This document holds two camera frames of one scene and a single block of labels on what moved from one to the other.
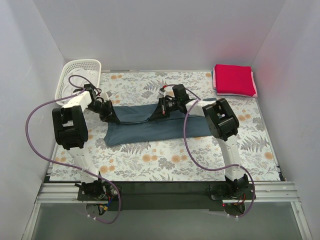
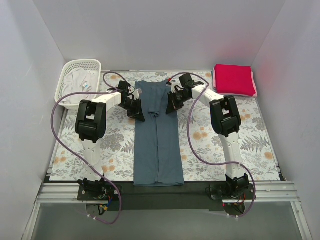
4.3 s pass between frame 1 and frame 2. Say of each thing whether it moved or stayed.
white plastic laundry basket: stayed
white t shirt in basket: stayed
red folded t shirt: stayed
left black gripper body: moved
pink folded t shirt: stayed
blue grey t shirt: moved
